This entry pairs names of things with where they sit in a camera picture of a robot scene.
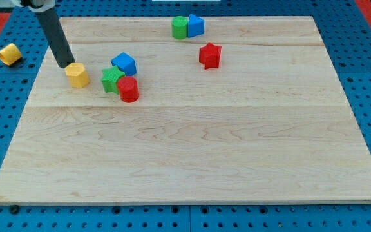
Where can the red cylinder block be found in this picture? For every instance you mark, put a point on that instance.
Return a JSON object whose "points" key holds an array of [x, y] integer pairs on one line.
{"points": [[128, 89]]}

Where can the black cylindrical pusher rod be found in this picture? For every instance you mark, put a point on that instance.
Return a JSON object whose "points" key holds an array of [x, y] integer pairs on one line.
{"points": [[55, 36]]}

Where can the blue cube block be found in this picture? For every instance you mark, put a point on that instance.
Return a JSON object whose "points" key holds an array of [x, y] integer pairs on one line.
{"points": [[125, 63]]}

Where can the blue triangular block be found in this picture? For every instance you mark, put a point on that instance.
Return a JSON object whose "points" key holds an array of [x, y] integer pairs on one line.
{"points": [[196, 26]]}

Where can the green star block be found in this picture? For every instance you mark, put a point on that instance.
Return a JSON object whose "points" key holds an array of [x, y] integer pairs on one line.
{"points": [[110, 77]]}

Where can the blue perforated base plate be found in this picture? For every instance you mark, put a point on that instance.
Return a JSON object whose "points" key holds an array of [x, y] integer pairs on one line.
{"points": [[345, 27]]}

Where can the yellow cylinder block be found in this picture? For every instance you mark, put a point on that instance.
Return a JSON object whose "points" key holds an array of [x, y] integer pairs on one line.
{"points": [[10, 54]]}

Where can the green cylinder block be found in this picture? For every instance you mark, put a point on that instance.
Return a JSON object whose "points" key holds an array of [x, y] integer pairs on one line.
{"points": [[179, 27]]}

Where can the wooden board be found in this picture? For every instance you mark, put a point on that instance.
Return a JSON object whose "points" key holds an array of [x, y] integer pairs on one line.
{"points": [[271, 125]]}

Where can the red star block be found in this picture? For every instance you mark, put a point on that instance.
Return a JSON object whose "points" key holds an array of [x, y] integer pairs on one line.
{"points": [[210, 55]]}

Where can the white rod mount collar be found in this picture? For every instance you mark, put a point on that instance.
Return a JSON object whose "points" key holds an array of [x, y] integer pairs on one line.
{"points": [[36, 6]]}

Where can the yellow hexagon block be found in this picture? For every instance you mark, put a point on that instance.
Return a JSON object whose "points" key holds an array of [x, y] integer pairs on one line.
{"points": [[77, 75]]}

